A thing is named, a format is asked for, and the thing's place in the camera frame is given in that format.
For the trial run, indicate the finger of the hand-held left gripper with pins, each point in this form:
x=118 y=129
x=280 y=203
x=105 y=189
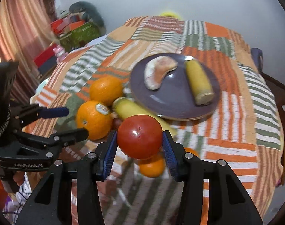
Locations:
x=72 y=136
x=56 y=112

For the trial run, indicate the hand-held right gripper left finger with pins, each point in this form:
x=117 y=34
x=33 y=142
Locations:
x=109 y=155

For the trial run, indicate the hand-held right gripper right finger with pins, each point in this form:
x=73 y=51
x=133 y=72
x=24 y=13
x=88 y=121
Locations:
x=169 y=155

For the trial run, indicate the small mandarin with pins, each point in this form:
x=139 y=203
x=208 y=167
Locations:
x=151 y=168
x=191 y=151

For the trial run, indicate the large orange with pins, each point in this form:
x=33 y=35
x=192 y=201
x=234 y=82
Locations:
x=91 y=121
x=105 y=90

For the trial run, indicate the dark red grape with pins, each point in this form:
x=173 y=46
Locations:
x=116 y=123

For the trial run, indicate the red tomato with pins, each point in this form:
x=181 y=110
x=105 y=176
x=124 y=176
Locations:
x=139 y=137

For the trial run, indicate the purple plate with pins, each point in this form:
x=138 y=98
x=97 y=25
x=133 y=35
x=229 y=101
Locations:
x=175 y=93

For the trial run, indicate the person's left hand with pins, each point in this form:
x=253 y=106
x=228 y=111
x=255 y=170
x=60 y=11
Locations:
x=19 y=178

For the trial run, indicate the red flat box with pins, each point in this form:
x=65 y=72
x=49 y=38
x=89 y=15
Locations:
x=45 y=55

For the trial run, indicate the pink toy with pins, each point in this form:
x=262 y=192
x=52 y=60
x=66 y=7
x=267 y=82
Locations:
x=60 y=54

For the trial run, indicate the pink striped curtain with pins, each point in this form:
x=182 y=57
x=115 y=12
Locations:
x=20 y=28

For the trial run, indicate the striped patchwork blanket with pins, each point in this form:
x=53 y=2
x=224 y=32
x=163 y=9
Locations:
x=226 y=133

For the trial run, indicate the green patterned box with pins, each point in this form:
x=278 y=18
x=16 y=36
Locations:
x=81 y=35

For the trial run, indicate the peeled citrus segment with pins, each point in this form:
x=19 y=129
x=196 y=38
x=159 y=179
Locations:
x=156 y=71

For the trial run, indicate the floral printed cloth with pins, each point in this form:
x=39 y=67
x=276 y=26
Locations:
x=16 y=204

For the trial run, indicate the grey pillow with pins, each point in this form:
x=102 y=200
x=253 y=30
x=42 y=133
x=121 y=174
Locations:
x=93 y=11

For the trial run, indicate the dark blue bag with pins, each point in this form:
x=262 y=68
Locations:
x=257 y=58

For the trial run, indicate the yellow round object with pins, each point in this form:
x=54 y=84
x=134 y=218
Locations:
x=169 y=14

